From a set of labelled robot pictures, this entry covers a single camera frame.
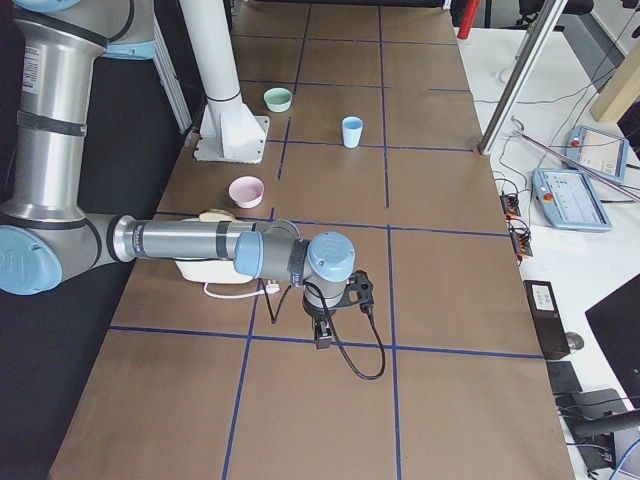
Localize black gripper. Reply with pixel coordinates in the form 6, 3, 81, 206
303, 296, 336, 349

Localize cream white toaster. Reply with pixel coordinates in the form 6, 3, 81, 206
174, 217, 252, 284

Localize pink bowl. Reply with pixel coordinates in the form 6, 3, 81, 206
228, 176, 265, 209

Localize toast slice in toaster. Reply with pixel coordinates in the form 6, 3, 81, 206
198, 209, 236, 222

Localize orange black connector board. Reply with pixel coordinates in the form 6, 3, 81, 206
499, 193, 533, 263

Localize black rectangular box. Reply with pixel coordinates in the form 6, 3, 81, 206
523, 280, 570, 360

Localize mint green bowl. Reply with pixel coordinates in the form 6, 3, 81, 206
263, 87, 293, 113

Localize near teach pendant tablet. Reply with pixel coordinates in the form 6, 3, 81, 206
531, 168, 612, 232

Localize teach pendant tablet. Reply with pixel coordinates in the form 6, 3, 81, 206
565, 125, 630, 183
531, 168, 612, 232

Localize reacher grabber stick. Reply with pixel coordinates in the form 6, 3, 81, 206
510, 115, 640, 199

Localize black monitor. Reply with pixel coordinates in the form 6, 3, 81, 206
586, 279, 639, 407

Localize far teach pendant tablet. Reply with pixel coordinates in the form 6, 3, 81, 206
565, 125, 630, 183

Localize red cylinder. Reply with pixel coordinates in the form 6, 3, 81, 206
457, 0, 480, 40

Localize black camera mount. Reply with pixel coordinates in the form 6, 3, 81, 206
340, 270, 375, 315

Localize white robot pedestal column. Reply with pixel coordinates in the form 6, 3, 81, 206
180, 0, 270, 164

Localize aluminium frame post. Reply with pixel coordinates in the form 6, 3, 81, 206
478, 0, 568, 156

